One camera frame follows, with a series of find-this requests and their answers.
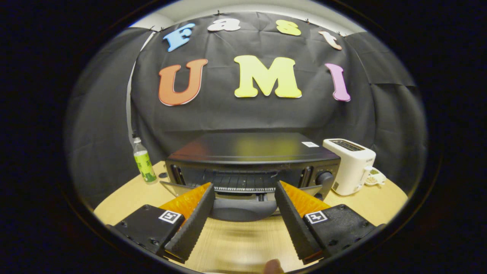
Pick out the white pop-up toaster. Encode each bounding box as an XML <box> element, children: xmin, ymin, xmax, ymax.
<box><xmin>323</xmin><ymin>139</ymin><xmax>377</xmax><ymax>196</ymax></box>

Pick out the black toaster oven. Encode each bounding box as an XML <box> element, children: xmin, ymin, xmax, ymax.
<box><xmin>160</xmin><ymin>132</ymin><xmax>342</xmax><ymax>222</ymax></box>

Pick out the green label plastic bottle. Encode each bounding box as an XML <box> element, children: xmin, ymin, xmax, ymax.
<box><xmin>132</xmin><ymin>137</ymin><xmax>157</xmax><ymax>184</ymax></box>

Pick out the divided white snack dish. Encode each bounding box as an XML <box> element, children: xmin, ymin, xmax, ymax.
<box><xmin>364</xmin><ymin>167</ymin><xmax>387</xmax><ymax>187</ymax></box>

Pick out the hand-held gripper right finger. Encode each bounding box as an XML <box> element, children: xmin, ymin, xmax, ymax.
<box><xmin>274</xmin><ymin>180</ymin><xmax>385</xmax><ymax>265</ymax></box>

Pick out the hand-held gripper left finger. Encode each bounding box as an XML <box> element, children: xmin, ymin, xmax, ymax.
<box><xmin>108</xmin><ymin>182</ymin><xmax>216</xmax><ymax>264</ymax></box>

